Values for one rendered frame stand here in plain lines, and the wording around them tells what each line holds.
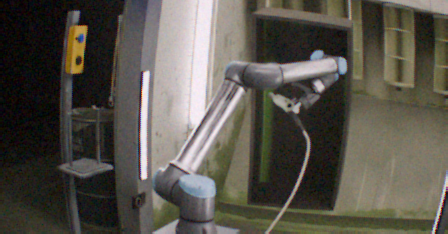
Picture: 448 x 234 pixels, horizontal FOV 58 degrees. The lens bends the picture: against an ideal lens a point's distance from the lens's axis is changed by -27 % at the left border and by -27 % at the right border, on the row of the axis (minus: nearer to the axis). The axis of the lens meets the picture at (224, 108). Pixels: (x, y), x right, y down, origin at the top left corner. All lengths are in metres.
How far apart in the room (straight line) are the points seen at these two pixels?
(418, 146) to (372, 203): 0.68
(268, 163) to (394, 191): 1.24
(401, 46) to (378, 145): 0.92
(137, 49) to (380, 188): 2.27
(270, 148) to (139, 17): 1.27
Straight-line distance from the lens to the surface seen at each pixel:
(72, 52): 2.58
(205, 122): 2.36
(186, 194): 2.15
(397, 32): 4.00
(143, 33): 2.92
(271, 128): 3.45
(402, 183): 4.10
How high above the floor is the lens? 1.52
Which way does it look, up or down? 8 degrees down
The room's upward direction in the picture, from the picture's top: 4 degrees clockwise
